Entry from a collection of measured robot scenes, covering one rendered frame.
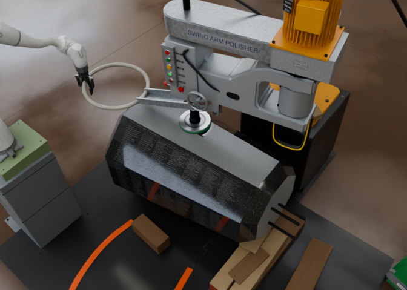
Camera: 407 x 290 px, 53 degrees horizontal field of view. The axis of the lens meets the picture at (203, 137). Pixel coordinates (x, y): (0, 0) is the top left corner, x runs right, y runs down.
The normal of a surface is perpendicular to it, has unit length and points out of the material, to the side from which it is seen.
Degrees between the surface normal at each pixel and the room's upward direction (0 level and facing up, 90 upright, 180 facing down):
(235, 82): 90
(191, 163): 45
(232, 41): 90
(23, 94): 0
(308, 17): 90
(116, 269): 0
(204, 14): 0
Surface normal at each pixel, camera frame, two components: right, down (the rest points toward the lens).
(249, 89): -0.47, 0.67
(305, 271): -0.04, -0.67
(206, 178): -0.44, -0.04
